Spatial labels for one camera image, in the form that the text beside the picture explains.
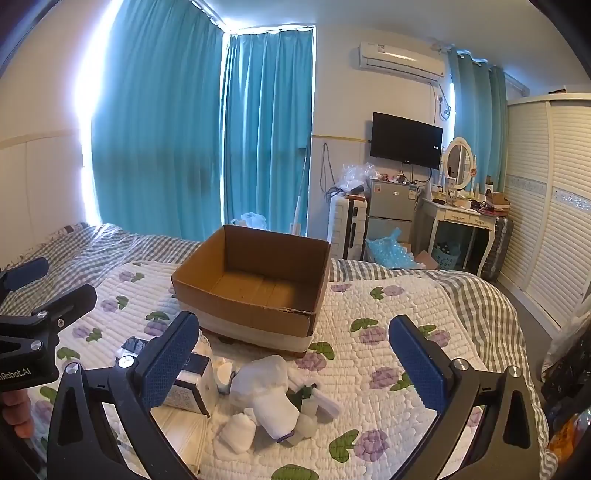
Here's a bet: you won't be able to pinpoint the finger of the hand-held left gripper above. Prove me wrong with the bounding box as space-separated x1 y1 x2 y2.
0 284 99 341
0 257 50 292

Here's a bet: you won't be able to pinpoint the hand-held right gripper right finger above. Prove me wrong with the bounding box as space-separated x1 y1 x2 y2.
388 315 551 480

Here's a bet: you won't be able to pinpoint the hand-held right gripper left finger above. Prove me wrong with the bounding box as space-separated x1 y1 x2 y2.
46 310 201 480

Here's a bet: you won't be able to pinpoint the white and navy tissue pack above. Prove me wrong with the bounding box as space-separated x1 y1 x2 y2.
161 352 219 417

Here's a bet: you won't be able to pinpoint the dark grey packet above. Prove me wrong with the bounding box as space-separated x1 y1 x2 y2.
117 337 149 366

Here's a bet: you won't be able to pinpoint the white cotton pad roll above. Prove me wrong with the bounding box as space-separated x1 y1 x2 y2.
216 357 237 394

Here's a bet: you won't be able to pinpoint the white striped paper pack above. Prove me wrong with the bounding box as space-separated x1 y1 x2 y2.
150 406 223 480

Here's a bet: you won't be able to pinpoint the small white sock bundle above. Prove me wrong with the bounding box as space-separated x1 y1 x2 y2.
219 412 258 454

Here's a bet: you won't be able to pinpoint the white plush toy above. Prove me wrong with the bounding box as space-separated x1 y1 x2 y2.
229 354 303 442

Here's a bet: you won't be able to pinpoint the green and white packet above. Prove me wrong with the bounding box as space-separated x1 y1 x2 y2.
288 382 343 422

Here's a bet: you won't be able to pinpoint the clear plastic wrapper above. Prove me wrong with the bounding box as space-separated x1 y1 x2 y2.
294 412 320 438

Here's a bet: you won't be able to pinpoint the brown cardboard box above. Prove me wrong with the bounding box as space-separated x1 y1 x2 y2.
171 224 332 359

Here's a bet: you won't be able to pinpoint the person's left hand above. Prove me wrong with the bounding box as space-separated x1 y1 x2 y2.
0 388 36 440

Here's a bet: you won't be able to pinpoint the white quilt with purple flowers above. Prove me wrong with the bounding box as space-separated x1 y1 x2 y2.
25 258 551 480

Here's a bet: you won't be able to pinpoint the flat cardboard piece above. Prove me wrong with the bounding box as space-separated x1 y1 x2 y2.
413 249 440 271

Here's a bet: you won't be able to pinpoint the blue plastic basket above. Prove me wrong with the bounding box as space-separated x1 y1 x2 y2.
431 242 462 271

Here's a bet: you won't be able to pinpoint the silver suitcase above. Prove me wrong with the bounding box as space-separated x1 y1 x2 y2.
480 215 515 283

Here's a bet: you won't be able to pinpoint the dark patterned cloth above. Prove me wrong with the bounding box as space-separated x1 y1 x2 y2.
540 318 591 462

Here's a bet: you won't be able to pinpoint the white dressing table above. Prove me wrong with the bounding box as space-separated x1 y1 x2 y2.
418 196 499 278

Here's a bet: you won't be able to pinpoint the white plastic bag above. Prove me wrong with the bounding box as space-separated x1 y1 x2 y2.
231 212 269 230

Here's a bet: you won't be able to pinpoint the grey drawer unit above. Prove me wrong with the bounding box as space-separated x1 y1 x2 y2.
367 178 419 259

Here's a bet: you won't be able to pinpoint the small brown box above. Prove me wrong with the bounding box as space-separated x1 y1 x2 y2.
486 191 512 214

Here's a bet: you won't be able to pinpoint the wide teal curtain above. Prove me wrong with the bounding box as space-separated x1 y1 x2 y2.
90 0 228 243

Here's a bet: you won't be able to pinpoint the clear plastic bags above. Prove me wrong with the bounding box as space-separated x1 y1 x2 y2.
339 162 378 193

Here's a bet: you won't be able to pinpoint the white louvered wardrobe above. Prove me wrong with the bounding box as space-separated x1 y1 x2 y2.
499 92 591 339

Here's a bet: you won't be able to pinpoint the white oval vanity mirror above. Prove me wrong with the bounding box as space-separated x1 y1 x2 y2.
441 137 476 191

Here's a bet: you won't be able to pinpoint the medium teal curtain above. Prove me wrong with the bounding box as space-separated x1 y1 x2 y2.
222 27 316 237

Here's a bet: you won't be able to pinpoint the narrow teal curtain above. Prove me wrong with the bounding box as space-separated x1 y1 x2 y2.
447 46 509 186

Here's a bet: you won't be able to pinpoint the white air conditioner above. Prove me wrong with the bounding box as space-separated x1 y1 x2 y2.
358 41 448 84

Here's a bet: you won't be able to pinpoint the black hanging cables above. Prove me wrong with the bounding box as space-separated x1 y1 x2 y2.
321 142 339 205

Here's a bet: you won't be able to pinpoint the black wall television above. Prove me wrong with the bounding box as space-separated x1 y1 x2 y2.
369 112 444 171

